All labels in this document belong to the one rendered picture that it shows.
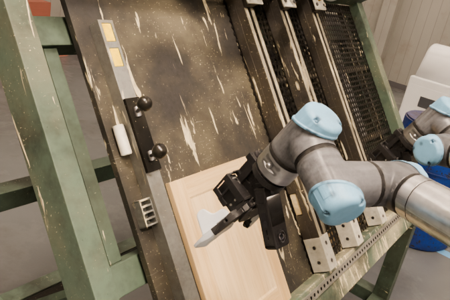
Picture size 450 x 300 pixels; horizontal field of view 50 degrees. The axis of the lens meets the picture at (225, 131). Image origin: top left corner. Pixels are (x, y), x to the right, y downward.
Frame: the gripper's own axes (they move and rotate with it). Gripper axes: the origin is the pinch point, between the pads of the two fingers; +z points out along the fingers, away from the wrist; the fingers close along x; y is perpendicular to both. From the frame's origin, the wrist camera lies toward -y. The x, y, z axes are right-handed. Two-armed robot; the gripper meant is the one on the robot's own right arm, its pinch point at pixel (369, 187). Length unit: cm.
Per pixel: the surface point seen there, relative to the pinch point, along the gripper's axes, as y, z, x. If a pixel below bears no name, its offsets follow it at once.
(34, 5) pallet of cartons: 545, 354, -252
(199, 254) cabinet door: 12, 29, 46
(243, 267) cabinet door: 3.6, 34.3, 29.5
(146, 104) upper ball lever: 41, -2, 62
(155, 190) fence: 29, 18, 57
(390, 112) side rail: 37, 25, -128
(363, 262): -16, 44, -39
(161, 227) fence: 20, 22, 58
